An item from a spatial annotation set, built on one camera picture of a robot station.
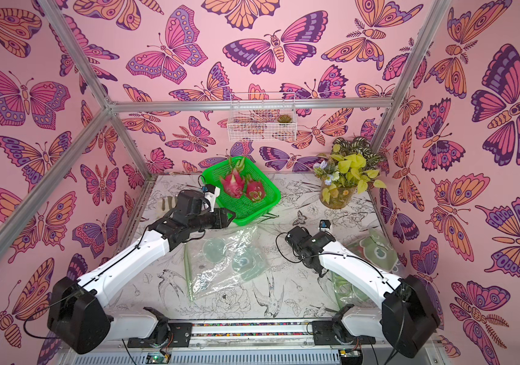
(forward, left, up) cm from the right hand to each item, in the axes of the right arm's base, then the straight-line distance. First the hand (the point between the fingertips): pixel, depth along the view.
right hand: (329, 254), depth 81 cm
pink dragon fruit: (+36, +39, 0) cm, 53 cm away
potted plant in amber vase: (+29, -10, +14) cm, 34 cm away
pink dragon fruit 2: (+30, +29, -1) cm, 42 cm away
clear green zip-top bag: (0, +42, -9) cm, 43 cm away
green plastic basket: (+25, +33, -9) cm, 42 cm away
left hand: (+10, +34, +11) cm, 37 cm away
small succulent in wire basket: (+48, +16, +24) cm, 56 cm away
